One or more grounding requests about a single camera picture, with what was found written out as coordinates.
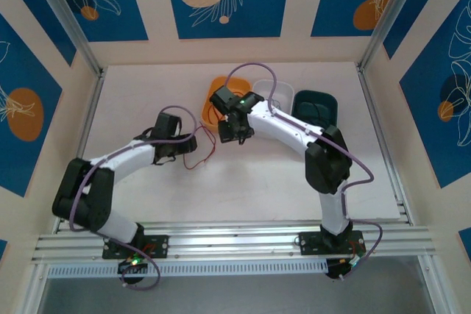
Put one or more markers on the black controller board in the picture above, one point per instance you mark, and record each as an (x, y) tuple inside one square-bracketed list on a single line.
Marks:
[(338, 270), (132, 266)]

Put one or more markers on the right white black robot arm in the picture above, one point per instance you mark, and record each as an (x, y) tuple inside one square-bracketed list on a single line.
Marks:
[(279, 134)]

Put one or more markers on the dark teal plastic bin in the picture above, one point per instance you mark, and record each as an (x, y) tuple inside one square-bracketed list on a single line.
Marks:
[(333, 108)]

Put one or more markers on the aluminium frame post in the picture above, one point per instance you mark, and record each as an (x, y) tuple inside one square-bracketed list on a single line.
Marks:
[(70, 16), (386, 9)]

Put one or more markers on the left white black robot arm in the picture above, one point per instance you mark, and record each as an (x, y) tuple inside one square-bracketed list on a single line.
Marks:
[(84, 196)]

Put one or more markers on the white plastic bin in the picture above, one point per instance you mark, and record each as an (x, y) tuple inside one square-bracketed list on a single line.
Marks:
[(285, 89)]

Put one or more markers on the orange plastic bin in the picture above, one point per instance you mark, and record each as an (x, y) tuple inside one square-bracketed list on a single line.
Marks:
[(235, 84)]

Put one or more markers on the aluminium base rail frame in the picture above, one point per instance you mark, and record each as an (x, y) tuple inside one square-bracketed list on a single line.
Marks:
[(235, 240)]

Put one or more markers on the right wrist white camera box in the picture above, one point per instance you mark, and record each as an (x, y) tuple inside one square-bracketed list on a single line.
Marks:
[(229, 118)]

